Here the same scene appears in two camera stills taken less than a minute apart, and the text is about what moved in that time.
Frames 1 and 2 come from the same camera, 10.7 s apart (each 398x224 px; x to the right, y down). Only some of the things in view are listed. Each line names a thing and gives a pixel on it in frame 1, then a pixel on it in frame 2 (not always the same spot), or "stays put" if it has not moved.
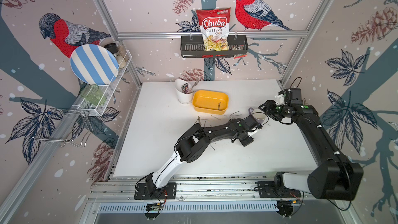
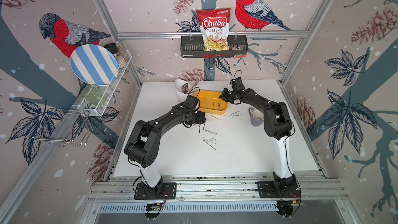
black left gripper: x=245 y=143 -> x=201 y=118
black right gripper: x=267 y=107 -> x=222 y=95
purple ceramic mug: x=259 y=114 stays put
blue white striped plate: x=94 y=64 stays put
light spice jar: x=123 y=52 stays put
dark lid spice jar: x=113 y=47 stays put
